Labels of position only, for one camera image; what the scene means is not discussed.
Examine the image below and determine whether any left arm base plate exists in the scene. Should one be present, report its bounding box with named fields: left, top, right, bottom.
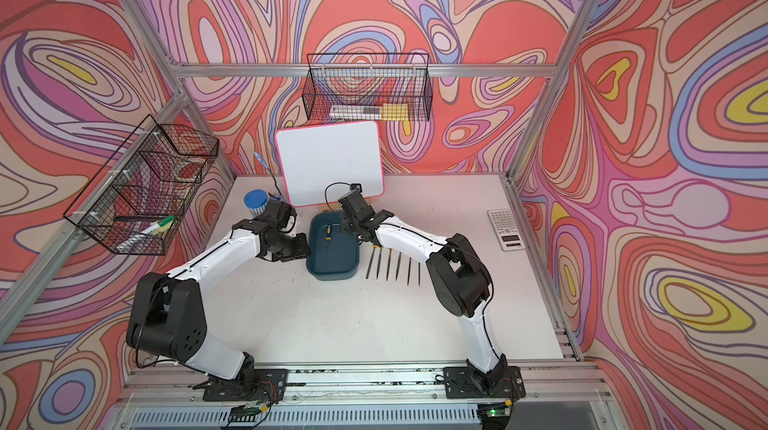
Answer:
left=193, top=368, right=288, bottom=403

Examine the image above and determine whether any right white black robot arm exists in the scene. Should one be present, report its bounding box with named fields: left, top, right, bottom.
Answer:
left=338, top=184, right=509, bottom=396

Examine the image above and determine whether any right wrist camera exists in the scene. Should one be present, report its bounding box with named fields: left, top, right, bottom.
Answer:
left=338, top=183, right=367, bottom=219

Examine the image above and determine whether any blue lid cylinder container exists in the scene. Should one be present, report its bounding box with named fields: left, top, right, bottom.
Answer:
left=243, top=189, right=270, bottom=218

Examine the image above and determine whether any white calculator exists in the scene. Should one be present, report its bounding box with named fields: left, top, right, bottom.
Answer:
left=487, top=208, right=525, bottom=252

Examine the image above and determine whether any left black wire basket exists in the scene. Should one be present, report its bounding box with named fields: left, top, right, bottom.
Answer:
left=63, top=116, right=219, bottom=256

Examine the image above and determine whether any yellow item in basket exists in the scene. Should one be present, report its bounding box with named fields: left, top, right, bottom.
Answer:
left=381, top=103, right=410, bottom=121

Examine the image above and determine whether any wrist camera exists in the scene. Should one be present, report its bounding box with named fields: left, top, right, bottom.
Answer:
left=260, top=199, right=297, bottom=233
left=338, top=183, right=367, bottom=219

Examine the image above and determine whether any blue desk gadget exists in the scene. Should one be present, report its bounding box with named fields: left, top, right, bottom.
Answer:
left=254, top=151, right=287, bottom=201

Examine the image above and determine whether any teal plastic storage box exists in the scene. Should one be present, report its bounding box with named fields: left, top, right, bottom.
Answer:
left=306, top=212, right=360, bottom=281

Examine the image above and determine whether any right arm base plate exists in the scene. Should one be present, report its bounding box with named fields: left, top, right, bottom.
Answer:
left=435, top=366, right=526, bottom=402

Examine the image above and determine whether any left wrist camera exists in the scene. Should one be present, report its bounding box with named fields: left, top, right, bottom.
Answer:
left=260, top=199, right=297, bottom=233

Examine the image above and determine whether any black wire basket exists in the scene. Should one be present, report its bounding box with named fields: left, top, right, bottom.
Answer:
left=302, top=51, right=433, bottom=124
left=63, top=116, right=219, bottom=256

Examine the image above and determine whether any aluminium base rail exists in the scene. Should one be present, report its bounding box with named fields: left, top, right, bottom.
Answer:
left=100, top=360, right=629, bottom=429

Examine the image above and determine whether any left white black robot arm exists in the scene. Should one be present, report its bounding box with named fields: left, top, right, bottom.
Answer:
left=126, top=220, right=310, bottom=381

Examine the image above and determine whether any white board pink frame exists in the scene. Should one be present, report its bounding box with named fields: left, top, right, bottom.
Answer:
left=275, top=121, right=385, bottom=207

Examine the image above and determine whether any back black wire basket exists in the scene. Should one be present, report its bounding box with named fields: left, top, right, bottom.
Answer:
left=302, top=51, right=433, bottom=124

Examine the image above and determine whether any green white marker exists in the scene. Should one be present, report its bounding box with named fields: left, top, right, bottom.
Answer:
left=117, top=215, right=175, bottom=252

